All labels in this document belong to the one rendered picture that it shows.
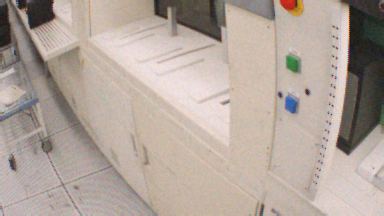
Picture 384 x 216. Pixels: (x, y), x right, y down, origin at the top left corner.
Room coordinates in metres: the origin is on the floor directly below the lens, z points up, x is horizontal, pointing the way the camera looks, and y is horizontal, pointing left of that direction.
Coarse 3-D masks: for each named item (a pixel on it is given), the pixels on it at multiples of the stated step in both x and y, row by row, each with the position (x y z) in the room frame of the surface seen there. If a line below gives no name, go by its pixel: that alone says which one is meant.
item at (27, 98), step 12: (0, 72) 2.58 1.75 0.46; (24, 72) 2.46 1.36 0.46; (0, 84) 2.31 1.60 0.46; (24, 84) 2.71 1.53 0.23; (24, 96) 2.04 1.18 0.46; (36, 96) 2.02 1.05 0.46; (0, 108) 2.52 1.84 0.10; (24, 108) 1.93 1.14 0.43; (0, 120) 1.79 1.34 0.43; (36, 132) 1.97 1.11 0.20; (12, 144) 1.82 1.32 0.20; (48, 144) 2.01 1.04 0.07; (12, 156) 1.79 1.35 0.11; (12, 168) 1.73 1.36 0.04
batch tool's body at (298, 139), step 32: (288, 0) 0.70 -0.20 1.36; (320, 0) 0.66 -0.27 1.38; (352, 0) 0.58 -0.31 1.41; (288, 32) 0.74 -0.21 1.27; (320, 32) 0.66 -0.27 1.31; (352, 32) 1.00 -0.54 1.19; (320, 64) 0.66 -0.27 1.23; (352, 64) 0.81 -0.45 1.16; (320, 96) 0.65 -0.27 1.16; (352, 96) 0.80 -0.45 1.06; (288, 128) 0.74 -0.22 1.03; (320, 128) 0.64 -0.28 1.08; (352, 128) 0.79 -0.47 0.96; (288, 160) 0.72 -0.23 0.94; (320, 160) 0.62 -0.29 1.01; (352, 160) 0.75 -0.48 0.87; (288, 192) 0.69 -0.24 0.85; (320, 192) 0.63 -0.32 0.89; (352, 192) 0.61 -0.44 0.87
